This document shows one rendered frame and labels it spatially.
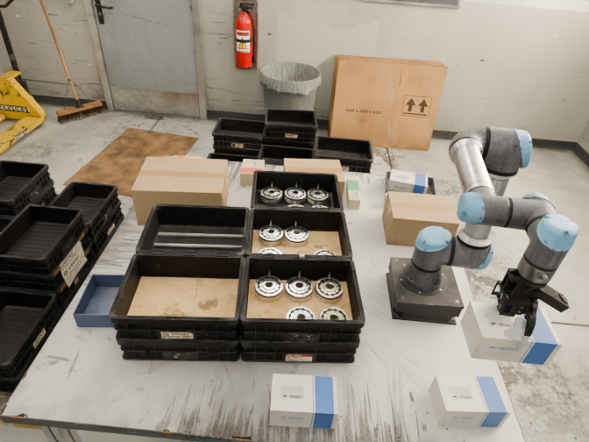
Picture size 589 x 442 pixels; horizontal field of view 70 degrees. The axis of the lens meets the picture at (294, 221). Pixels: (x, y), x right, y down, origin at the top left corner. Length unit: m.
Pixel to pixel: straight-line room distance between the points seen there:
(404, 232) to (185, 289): 1.01
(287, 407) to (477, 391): 0.60
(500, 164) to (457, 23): 3.13
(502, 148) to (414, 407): 0.86
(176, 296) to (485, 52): 3.81
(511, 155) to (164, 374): 1.30
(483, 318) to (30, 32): 4.82
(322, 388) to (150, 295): 0.68
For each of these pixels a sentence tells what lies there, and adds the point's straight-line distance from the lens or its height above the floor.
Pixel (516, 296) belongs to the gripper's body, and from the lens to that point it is 1.17.
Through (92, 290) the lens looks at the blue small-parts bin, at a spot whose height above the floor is 0.72.
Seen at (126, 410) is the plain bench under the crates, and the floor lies 0.70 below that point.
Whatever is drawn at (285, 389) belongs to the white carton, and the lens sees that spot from 1.39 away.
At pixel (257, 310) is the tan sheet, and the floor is 0.83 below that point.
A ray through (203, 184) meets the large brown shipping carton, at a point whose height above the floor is 0.90.
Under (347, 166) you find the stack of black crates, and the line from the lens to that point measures 2.94.
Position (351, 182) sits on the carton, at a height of 0.76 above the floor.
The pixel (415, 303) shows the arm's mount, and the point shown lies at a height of 0.80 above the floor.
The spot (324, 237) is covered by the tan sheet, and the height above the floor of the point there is 0.83.
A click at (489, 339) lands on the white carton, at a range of 1.21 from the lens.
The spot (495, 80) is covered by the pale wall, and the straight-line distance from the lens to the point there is 4.77.
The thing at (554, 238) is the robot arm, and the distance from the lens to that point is 1.05.
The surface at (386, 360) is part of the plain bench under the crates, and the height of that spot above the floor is 0.70.
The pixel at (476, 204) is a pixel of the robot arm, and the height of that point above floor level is 1.43.
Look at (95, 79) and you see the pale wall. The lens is 5.08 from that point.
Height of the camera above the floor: 1.99
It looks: 38 degrees down
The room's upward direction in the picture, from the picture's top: 5 degrees clockwise
